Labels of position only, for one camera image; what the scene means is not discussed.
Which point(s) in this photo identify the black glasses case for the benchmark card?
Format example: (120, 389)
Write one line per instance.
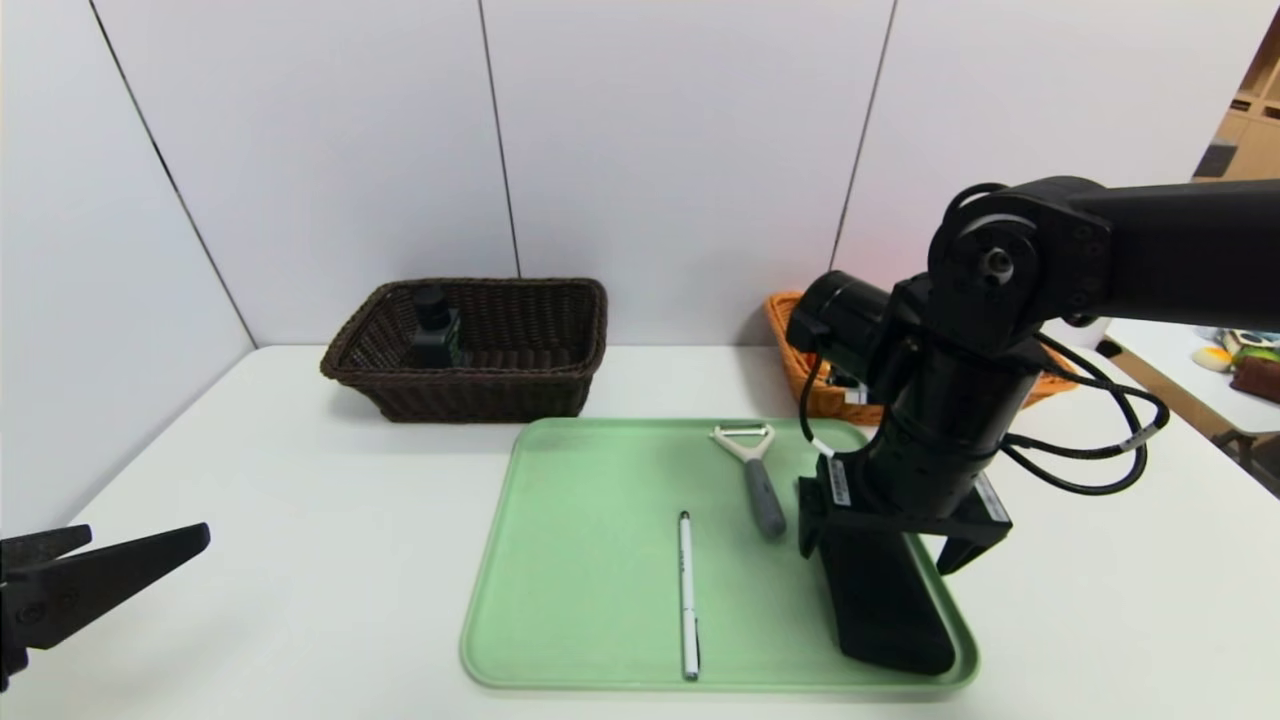
(890, 610)

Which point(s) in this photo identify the white side table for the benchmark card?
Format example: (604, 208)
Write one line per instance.
(1165, 345)

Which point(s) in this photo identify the light green plastic tray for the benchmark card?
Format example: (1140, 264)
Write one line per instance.
(600, 600)

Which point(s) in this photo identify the white pen black cap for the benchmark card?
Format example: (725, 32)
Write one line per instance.
(686, 600)

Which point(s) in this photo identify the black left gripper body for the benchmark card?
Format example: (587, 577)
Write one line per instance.
(10, 660)

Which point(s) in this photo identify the dark metal table frame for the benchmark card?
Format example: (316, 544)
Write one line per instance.
(1250, 460)

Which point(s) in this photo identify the dark red pouch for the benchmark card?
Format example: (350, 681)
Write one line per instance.
(1260, 380)

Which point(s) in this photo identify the orange wicker basket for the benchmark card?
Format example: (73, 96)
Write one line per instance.
(815, 400)

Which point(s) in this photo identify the yellow white round toy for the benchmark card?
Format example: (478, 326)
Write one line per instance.
(1210, 360)

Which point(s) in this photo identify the dark brown wicker basket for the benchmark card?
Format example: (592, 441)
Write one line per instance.
(480, 400)

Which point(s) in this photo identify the dark grey wall plate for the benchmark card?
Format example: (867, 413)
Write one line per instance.
(1215, 160)

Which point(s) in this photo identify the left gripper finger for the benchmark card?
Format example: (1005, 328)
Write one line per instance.
(110, 580)
(45, 548)

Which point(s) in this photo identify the wooden cabinet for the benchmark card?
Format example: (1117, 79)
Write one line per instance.
(1245, 120)

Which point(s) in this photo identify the white black toy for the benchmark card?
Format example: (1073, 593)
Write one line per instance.
(1245, 340)

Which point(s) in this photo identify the dark pump bottle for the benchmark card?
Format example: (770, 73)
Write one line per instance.
(435, 335)

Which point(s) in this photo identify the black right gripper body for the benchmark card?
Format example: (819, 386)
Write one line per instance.
(905, 522)

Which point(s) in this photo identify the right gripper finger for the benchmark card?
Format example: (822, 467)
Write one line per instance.
(965, 555)
(886, 599)

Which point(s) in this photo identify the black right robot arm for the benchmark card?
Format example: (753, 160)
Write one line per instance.
(1150, 250)

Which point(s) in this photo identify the green toy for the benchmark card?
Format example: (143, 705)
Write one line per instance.
(1258, 354)

